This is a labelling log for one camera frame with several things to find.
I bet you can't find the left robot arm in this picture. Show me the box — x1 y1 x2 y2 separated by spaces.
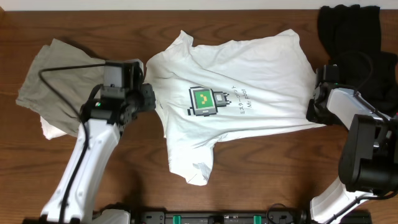
35 59 155 223

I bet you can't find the white printed t-shirt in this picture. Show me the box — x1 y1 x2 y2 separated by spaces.
145 29 316 186

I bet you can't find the black garment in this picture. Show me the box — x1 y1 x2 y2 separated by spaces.
317 5 397 116

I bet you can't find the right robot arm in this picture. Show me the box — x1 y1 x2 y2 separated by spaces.
300 65 397 223

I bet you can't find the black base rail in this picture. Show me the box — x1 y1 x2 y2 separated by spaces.
99 202 373 224

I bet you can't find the folded white garment underneath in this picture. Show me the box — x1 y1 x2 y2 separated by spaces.
40 117 66 140

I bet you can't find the folded olive green garment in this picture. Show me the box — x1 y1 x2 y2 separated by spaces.
16 39 104 137

